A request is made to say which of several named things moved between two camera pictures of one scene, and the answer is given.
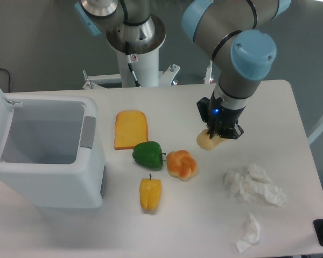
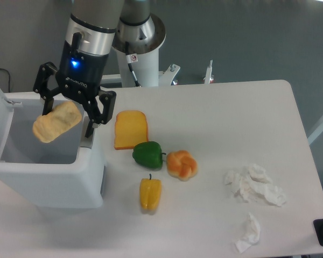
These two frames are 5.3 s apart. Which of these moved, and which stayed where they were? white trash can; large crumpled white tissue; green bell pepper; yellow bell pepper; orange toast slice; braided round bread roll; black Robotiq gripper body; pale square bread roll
Moved: pale square bread roll; black Robotiq gripper body
Stayed: white trash can; green bell pepper; orange toast slice; yellow bell pepper; large crumpled white tissue; braided round bread roll
